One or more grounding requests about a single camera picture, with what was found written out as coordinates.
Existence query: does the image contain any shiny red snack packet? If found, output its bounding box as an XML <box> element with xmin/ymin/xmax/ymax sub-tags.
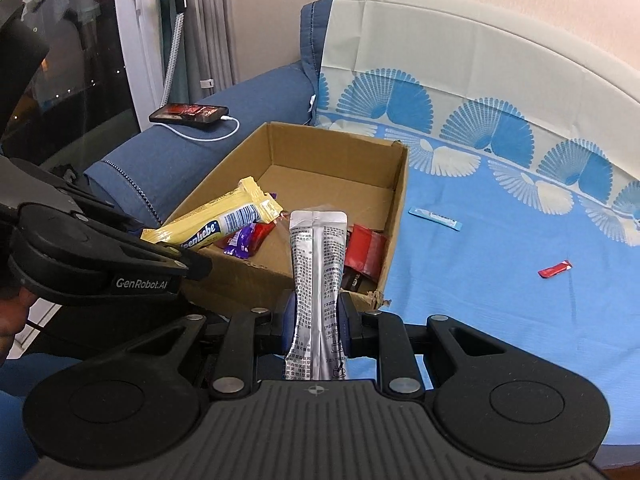
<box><xmin>245</xmin><ymin>221</ymin><xmax>277</xmax><ymax>252</ymax></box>

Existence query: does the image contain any brown cardboard box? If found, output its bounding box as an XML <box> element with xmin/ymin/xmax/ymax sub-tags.
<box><xmin>162</xmin><ymin>121</ymin><xmax>411</xmax><ymax>311</ymax></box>

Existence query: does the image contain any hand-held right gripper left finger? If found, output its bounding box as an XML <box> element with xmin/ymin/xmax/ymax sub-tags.
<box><xmin>100</xmin><ymin>292</ymin><xmax>300</xmax><ymax>399</ymax></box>

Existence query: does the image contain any person's leg in blue trousers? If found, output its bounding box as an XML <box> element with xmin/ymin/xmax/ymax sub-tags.
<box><xmin>0</xmin><ymin>352</ymin><xmax>86</xmax><ymax>480</ymax></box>

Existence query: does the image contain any small red sachet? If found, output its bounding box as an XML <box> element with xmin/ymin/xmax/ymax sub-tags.
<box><xmin>537</xmin><ymin>259</ymin><xmax>574</xmax><ymax>279</ymax></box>

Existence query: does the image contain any grey braided hose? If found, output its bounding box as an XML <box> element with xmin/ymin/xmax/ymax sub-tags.
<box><xmin>162</xmin><ymin>7</ymin><xmax>185</xmax><ymax>110</ymax></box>

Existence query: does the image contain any white radiator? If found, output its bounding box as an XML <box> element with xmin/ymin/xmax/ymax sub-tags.
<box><xmin>189</xmin><ymin>0</ymin><xmax>237</xmax><ymax>92</ymax></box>

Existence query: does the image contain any blue sofa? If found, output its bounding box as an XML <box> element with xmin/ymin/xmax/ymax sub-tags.
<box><xmin>82</xmin><ymin>0</ymin><xmax>328</xmax><ymax>228</ymax></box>

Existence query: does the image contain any purple candy wrapper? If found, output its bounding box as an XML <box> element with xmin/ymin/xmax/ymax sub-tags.
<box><xmin>216</xmin><ymin>222</ymin><xmax>263</xmax><ymax>260</ymax></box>

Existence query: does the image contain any white charging cable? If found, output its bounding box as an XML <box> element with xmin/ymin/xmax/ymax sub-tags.
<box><xmin>160</xmin><ymin>114</ymin><xmax>242</xmax><ymax>144</ymax></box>

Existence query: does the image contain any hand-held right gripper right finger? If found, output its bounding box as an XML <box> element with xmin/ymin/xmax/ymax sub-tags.
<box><xmin>336</xmin><ymin>293</ymin><xmax>527</xmax><ymax>397</ymax></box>

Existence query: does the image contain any red boxed nut bar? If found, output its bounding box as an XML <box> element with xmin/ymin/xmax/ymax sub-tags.
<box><xmin>345</xmin><ymin>225</ymin><xmax>388</xmax><ymax>278</ymax></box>

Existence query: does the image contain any silver stick packet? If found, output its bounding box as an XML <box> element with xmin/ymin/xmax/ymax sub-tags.
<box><xmin>282</xmin><ymin>210</ymin><xmax>349</xmax><ymax>383</ymax></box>

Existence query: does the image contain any black snack packet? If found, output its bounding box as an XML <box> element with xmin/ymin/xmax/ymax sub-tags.
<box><xmin>340</xmin><ymin>270</ymin><xmax>378</xmax><ymax>293</ymax></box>

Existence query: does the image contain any blue white fan-print blanket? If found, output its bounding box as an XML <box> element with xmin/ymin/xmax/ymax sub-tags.
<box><xmin>305</xmin><ymin>0</ymin><xmax>640</xmax><ymax>448</ymax></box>

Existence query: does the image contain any black smartphone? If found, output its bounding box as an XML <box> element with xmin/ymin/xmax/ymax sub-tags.
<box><xmin>149</xmin><ymin>102</ymin><xmax>230</xmax><ymax>131</ymax></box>

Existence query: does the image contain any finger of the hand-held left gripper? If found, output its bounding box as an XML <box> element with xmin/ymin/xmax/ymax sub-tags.
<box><xmin>107</xmin><ymin>237</ymin><xmax>213</xmax><ymax>281</ymax></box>
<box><xmin>70</xmin><ymin>185</ymin><xmax>146</xmax><ymax>241</ymax></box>

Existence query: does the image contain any white door frame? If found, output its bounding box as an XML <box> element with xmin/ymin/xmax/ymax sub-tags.
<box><xmin>112</xmin><ymin>0</ymin><xmax>167</xmax><ymax>133</ymax></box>

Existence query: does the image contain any person's left hand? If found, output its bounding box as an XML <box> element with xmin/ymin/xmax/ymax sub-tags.
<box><xmin>0</xmin><ymin>290</ymin><xmax>37</xmax><ymax>361</ymax></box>

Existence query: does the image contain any yellow snack bar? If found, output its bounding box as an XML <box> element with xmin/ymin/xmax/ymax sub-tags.
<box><xmin>141</xmin><ymin>176</ymin><xmax>282</xmax><ymax>251</ymax></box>

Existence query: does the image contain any small blue white sachet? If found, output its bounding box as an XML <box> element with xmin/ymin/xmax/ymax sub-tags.
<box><xmin>408</xmin><ymin>206</ymin><xmax>463</xmax><ymax>231</ymax></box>

